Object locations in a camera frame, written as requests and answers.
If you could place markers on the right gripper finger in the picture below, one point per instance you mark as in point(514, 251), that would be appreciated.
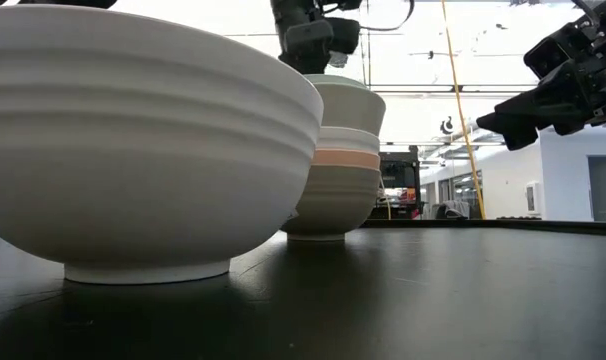
point(533, 110)

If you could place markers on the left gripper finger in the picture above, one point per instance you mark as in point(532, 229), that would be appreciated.
point(305, 64)

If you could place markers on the mint green bowl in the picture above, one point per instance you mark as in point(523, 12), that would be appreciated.
point(335, 80)

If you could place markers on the beige bowl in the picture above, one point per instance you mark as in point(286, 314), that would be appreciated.
point(353, 110)

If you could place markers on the small white ribbed bowl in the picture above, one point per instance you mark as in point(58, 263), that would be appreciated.
point(350, 140)

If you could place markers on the olive brown bowl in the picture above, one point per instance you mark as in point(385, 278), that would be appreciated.
point(338, 200)

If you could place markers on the large white ribbed bowl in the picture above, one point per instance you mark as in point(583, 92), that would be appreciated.
point(133, 150)

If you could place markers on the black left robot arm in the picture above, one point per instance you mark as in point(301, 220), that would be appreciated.
point(58, 3)

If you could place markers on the black computer case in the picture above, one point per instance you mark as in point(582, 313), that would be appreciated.
point(400, 175)

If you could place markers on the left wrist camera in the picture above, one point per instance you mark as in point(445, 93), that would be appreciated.
point(344, 34)

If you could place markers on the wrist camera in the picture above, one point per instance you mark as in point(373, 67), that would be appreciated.
point(553, 50)
point(344, 34)

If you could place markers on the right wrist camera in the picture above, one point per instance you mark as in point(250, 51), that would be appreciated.
point(553, 50)

